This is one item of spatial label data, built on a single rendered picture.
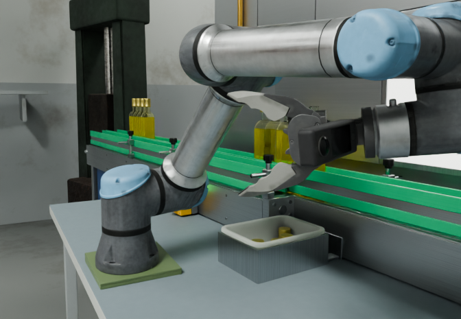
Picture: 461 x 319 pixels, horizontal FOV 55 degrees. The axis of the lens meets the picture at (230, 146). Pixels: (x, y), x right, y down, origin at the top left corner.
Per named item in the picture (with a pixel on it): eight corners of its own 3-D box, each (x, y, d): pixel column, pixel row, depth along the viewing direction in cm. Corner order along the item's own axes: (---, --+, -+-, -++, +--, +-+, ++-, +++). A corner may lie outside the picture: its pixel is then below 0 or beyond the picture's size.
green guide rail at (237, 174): (267, 195, 129) (268, 168, 128) (265, 195, 129) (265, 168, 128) (92, 143, 275) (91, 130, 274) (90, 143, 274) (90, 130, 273)
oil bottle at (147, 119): (155, 152, 233) (154, 98, 230) (145, 153, 230) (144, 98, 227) (151, 151, 238) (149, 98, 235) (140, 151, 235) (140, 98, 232)
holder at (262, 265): (343, 260, 115) (344, 230, 114) (257, 284, 100) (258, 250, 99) (298, 241, 129) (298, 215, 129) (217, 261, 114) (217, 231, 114)
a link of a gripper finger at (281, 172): (257, 202, 71) (301, 164, 68) (250, 212, 65) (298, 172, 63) (244, 186, 71) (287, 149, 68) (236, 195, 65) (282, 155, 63)
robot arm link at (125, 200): (92, 221, 108) (90, 166, 106) (142, 210, 117) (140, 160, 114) (114, 234, 99) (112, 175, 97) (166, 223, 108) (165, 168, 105)
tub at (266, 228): (328, 262, 112) (329, 228, 111) (257, 282, 100) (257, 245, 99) (284, 243, 127) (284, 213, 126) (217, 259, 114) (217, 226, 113)
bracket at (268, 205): (296, 219, 130) (296, 195, 129) (269, 224, 125) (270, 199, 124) (287, 216, 133) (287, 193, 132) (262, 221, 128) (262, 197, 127)
